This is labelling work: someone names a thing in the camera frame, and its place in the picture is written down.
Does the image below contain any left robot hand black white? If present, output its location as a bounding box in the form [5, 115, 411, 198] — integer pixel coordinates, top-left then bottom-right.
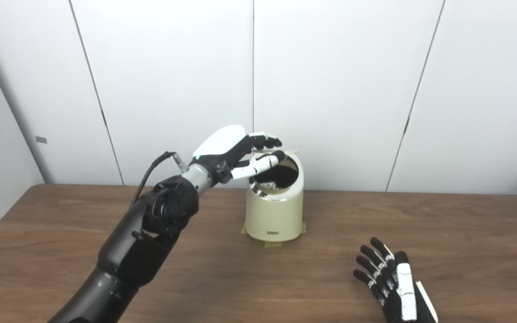
[190, 124, 286, 183]

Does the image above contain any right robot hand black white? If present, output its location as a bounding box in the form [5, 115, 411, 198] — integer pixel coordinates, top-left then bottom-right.
[353, 237, 439, 323]

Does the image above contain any cream-colored round bin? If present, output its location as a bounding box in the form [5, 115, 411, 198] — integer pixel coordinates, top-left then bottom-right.
[245, 150, 305, 243]

